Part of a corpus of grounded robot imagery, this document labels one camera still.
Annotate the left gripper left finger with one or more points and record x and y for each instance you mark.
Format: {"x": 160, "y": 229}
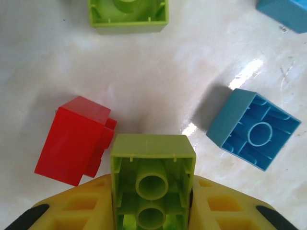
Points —
{"x": 79, "y": 206}

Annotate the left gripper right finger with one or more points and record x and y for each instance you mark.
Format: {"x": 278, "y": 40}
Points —
{"x": 223, "y": 206}

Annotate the red square lego brick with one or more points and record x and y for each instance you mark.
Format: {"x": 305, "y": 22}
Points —
{"x": 72, "y": 139}

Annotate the green long lego brick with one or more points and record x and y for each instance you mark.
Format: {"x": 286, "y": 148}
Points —
{"x": 153, "y": 146}

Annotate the green square lego brick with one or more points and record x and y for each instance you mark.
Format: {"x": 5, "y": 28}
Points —
{"x": 129, "y": 26}

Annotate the blue long lego brick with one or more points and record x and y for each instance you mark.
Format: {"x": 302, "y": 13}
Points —
{"x": 287, "y": 14}

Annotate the blue square lego brick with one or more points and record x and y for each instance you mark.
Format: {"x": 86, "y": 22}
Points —
{"x": 230, "y": 115}

